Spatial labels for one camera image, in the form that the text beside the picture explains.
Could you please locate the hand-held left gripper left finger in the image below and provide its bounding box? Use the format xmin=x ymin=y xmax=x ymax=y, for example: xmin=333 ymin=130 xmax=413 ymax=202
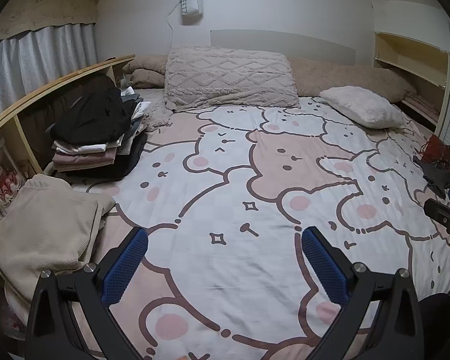
xmin=24 ymin=227 xmax=151 ymax=360

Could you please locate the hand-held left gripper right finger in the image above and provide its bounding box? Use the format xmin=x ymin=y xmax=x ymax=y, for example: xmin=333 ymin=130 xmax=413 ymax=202
xmin=301 ymin=226 xmax=426 ymax=360

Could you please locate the dark grey tank top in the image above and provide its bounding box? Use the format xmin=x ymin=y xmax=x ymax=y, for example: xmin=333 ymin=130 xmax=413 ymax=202
xmin=412 ymin=157 xmax=450 ymax=200

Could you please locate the stack of folded clothes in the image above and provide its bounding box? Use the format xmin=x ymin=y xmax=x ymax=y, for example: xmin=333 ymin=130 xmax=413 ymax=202
xmin=50 ymin=86 xmax=152 ymax=181

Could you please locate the red-brown garment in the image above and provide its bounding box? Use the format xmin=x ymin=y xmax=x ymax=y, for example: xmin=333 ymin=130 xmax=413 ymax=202
xmin=421 ymin=134 xmax=450 ymax=171

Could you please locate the beige knit sweater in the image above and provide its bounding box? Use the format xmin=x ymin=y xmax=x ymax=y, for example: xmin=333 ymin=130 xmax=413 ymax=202
xmin=0 ymin=173 xmax=117 ymax=331

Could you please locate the bear printed bed blanket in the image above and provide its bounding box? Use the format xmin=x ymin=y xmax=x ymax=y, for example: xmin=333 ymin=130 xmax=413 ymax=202
xmin=7 ymin=95 xmax=450 ymax=360

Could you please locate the small white fluffy pillow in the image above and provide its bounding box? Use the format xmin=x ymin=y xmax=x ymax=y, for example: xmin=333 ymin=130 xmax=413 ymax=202
xmin=319 ymin=85 xmax=406 ymax=129

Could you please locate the framed flower decoration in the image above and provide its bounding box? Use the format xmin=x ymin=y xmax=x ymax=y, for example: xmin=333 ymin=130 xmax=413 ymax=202
xmin=0 ymin=139 xmax=28 ymax=212

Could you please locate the black garment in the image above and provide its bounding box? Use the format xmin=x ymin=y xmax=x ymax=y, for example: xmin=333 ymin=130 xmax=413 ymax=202
xmin=50 ymin=85 xmax=136 ymax=145

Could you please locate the long beige bolster cushion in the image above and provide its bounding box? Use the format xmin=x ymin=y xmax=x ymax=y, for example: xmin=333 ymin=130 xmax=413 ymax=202
xmin=287 ymin=57 xmax=417 ymax=101

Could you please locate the wooden bedside shelf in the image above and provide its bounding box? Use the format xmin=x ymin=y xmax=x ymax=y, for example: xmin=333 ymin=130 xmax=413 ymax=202
xmin=0 ymin=54 xmax=136 ymax=207

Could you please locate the folded beige fleece pillow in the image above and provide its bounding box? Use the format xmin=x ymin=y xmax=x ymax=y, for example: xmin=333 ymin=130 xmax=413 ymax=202
xmin=123 ymin=55 xmax=169 ymax=88

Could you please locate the large textured beige pillow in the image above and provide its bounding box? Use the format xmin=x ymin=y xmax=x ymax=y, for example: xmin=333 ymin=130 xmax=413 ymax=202
xmin=164 ymin=46 xmax=301 ymax=112

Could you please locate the white curtain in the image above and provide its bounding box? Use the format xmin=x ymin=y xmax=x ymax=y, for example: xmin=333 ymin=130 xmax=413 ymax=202
xmin=0 ymin=22 xmax=98 ymax=121

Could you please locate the beige curtain valance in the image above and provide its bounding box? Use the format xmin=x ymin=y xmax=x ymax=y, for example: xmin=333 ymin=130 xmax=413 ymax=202
xmin=0 ymin=0 xmax=100 ymax=51

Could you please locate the yellow wall niche shelf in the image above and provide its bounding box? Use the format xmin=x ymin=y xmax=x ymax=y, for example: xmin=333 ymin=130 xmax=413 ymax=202
xmin=373 ymin=30 xmax=450 ymax=128

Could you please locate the white cable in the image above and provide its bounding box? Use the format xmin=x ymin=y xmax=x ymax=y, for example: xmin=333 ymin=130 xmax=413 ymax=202
xmin=166 ymin=0 xmax=184 ymax=50

